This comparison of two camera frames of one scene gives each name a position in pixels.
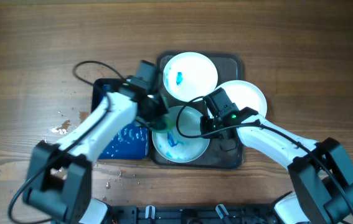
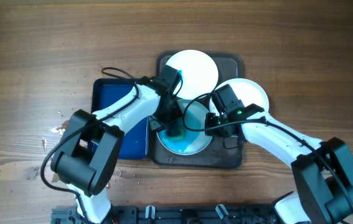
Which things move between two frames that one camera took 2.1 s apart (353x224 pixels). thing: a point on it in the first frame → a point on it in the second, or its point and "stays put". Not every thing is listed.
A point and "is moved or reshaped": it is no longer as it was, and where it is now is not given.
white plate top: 188,76 stays put
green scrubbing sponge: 169,122 is moved or reshaped
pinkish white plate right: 245,94 stays put
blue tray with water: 132,142 stays put
